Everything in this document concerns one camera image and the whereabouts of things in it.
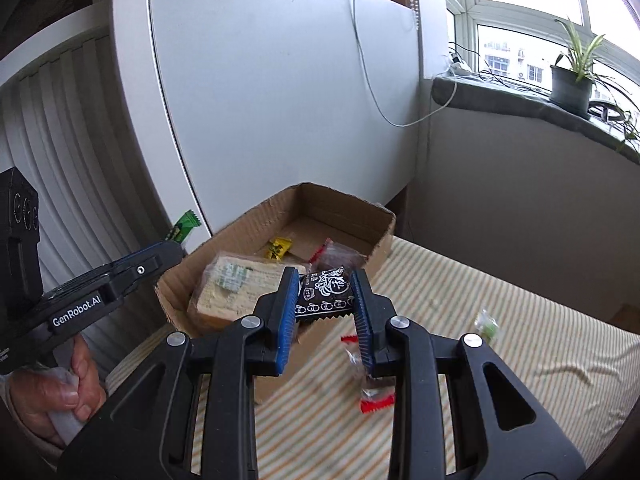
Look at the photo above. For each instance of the white power strip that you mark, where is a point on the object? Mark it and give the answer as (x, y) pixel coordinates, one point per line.
(459, 66)

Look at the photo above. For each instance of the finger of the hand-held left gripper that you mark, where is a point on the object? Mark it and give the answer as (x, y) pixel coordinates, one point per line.
(150, 251)
(145, 274)

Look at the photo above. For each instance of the yellow snack packet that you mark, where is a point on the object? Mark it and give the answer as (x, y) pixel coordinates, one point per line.
(277, 249)

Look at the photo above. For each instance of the red chocolate snack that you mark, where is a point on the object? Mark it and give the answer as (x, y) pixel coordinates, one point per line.
(377, 402)
(340, 257)

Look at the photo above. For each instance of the dark grey windowsill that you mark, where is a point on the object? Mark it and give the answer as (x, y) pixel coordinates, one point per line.
(500, 97)

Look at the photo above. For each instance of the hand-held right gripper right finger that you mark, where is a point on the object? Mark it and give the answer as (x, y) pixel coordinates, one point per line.
(362, 325)

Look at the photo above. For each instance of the white pleated curtain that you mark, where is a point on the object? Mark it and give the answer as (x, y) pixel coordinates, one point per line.
(75, 135)

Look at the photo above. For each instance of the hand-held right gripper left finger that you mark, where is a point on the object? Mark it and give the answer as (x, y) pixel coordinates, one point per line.
(285, 320)

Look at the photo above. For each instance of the packaged bread loaf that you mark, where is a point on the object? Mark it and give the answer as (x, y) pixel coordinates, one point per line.
(235, 290)

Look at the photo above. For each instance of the white cabinet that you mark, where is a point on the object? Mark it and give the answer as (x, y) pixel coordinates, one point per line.
(275, 110)

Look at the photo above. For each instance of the black white printed snack packet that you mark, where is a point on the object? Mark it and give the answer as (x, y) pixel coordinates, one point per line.
(322, 295)

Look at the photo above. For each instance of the small green jelly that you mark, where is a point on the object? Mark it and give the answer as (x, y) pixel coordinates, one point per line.
(486, 327)

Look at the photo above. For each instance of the green snack bar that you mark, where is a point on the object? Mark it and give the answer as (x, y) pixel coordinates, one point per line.
(184, 225)

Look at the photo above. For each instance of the striped tablecloth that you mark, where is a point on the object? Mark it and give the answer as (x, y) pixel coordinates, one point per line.
(475, 410)

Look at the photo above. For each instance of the person's left hand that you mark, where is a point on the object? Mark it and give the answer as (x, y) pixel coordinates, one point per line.
(35, 400)

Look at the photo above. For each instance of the potted plant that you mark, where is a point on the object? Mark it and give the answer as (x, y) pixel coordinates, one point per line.
(570, 87)

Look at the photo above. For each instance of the brown cardboard box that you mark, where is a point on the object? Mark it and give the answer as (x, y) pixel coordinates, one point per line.
(240, 232)

